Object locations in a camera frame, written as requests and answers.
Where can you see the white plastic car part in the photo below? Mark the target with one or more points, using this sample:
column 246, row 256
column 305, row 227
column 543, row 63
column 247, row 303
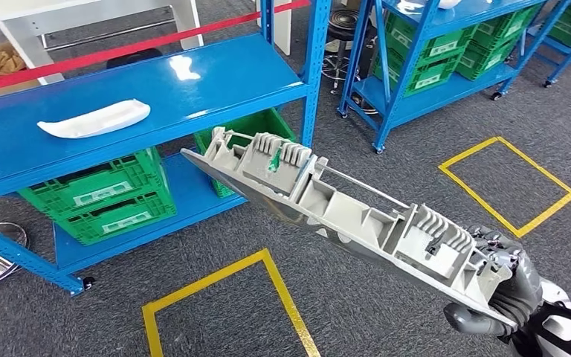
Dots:
column 93, row 120
column 448, row 4

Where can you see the black round stool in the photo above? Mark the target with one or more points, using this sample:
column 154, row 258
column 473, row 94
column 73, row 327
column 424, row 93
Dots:
column 133, row 56

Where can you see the black stool with chrome base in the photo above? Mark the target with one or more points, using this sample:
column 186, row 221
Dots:
column 344, row 22

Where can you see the cardboard box with paper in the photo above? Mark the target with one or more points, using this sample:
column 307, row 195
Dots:
column 0, row 61

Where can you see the grey plastic wheel hubcap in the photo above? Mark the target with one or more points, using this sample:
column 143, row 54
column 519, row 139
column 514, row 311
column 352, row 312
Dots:
column 344, row 217

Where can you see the white table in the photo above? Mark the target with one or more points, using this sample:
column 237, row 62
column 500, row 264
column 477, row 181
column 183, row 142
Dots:
column 280, row 29
column 29, row 15

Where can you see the red barrier belt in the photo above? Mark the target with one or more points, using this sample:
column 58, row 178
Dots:
column 93, row 56

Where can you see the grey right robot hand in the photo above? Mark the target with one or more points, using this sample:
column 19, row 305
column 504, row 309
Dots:
column 527, row 290

